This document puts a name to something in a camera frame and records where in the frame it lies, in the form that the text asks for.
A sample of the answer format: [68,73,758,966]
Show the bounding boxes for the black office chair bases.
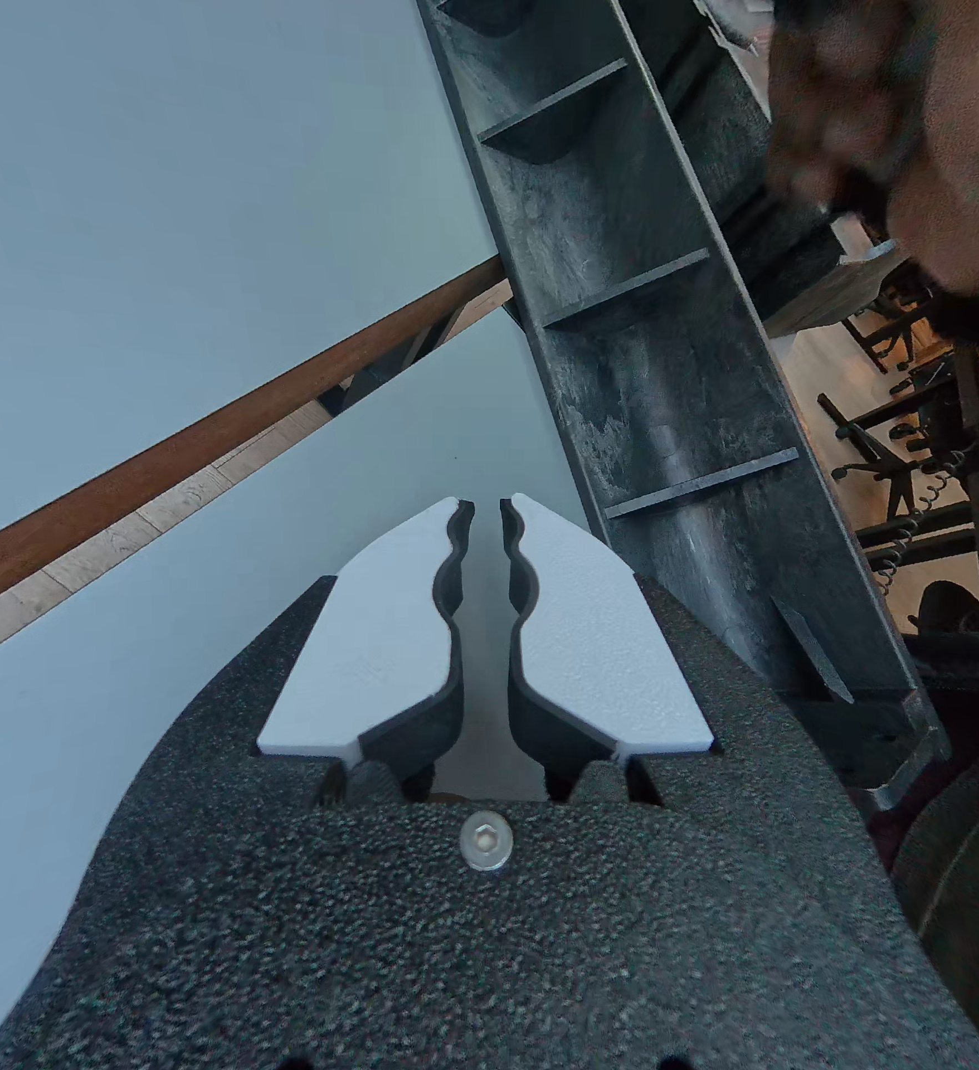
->
[815,276,979,636]

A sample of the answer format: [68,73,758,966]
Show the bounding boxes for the black plastic cart leg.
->
[416,0,952,808]

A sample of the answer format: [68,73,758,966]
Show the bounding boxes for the person's jacket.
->
[869,744,979,1070]

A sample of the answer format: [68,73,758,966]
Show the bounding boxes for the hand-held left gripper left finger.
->
[257,497,476,784]

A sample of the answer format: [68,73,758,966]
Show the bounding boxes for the grey desk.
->
[0,0,616,1067]

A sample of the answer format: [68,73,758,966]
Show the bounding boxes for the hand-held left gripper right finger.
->
[500,492,717,792]

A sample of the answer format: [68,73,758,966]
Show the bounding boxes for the person's right hand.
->
[767,0,979,306]

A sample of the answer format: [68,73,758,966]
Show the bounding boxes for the black coiled cable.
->
[869,443,979,590]

